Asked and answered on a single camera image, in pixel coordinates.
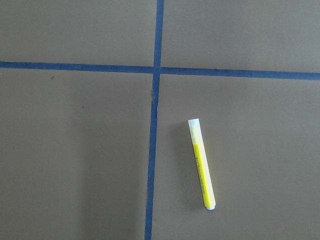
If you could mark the yellow highlighter pen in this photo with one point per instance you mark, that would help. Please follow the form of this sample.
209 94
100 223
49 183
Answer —
202 164

